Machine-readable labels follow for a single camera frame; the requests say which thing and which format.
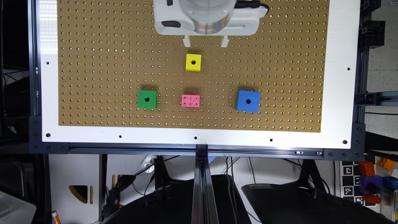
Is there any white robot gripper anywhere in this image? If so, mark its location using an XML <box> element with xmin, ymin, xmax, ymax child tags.
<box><xmin>153</xmin><ymin>0</ymin><xmax>268</xmax><ymax>48</ymax></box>

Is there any green cube block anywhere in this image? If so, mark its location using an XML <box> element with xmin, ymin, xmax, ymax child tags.
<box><xmin>138</xmin><ymin>90</ymin><xmax>157</xmax><ymax>109</ymax></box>

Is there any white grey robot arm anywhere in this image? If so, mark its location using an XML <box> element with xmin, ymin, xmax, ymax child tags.
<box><xmin>153</xmin><ymin>0</ymin><xmax>269</xmax><ymax>47</ymax></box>

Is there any yellow cube block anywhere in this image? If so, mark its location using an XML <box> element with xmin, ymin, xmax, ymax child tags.
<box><xmin>185</xmin><ymin>54</ymin><xmax>201</xmax><ymax>72</ymax></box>

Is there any blue cube block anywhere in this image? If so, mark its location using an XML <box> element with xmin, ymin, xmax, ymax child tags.
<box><xmin>236</xmin><ymin>90</ymin><xmax>261</xmax><ymax>113</ymax></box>

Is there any black block stack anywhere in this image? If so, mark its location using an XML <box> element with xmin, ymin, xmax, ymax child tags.
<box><xmin>358</xmin><ymin>0</ymin><xmax>386</xmax><ymax>49</ymax></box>

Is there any purple block on shelf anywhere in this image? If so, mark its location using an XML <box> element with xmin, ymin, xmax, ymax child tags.
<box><xmin>360</xmin><ymin>175</ymin><xmax>383</xmax><ymax>194</ymax></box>

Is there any light orange block on shelf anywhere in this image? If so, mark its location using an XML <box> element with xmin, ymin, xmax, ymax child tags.
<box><xmin>376</xmin><ymin>158</ymin><xmax>396</xmax><ymax>171</ymax></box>

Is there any red block on shelf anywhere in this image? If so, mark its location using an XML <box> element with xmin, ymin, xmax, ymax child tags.
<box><xmin>363</xmin><ymin>194</ymin><xmax>381</xmax><ymax>204</ymax></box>

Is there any blue block on shelf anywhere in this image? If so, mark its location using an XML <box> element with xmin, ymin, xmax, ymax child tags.
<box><xmin>382</xmin><ymin>177</ymin><xmax>398</xmax><ymax>189</ymax></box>

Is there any pink studded brick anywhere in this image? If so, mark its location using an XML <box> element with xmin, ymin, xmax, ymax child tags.
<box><xmin>182</xmin><ymin>95</ymin><xmax>200</xmax><ymax>107</ymax></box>

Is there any brown pegboard panel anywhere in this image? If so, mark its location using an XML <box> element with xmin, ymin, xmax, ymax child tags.
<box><xmin>57</xmin><ymin>0</ymin><xmax>329</xmax><ymax>133</ymax></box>

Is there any black office chair left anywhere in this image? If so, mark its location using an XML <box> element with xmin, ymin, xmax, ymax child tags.
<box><xmin>104</xmin><ymin>174</ymin><xmax>251</xmax><ymax>224</ymax></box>

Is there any black office chair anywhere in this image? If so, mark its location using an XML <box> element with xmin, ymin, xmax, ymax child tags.
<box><xmin>104</xmin><ymin>174</ymin><xmax>251</xmax><ymax>224</ymax></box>
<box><xmin>242</xmin><ymin>159</ymin><xmax>392</xmax><ymax>224</ymax></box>

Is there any black office chair right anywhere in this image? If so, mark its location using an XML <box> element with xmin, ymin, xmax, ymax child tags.
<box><xmin>242</xmin><ymin>159</ymin><xmax>392</xmax><ymax>224</ymax></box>

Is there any black white fiducial marker sheet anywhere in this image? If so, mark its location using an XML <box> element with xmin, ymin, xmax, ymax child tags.
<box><xmin>340</xmin><ymin>161</ymin><xmax>376</xmax><ymax>207</ymax></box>

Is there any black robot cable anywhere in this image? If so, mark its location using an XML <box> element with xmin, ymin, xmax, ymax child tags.
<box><xmin>234</xmin><ymin>0</ymin><xmax>271</xmax><ymax>16</ymax></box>

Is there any black aluminium table frame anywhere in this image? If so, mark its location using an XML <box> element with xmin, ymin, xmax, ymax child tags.
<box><xmin>28</xmin><ymin>1</ymin><xmax>395</xmax><ymax>223</ymax></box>

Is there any white board frame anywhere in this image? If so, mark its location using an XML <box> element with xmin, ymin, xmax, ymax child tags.
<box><xmin>32</xmin><ymin>1</ymin><xmax>360</xmax><ymax>149</ymax></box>

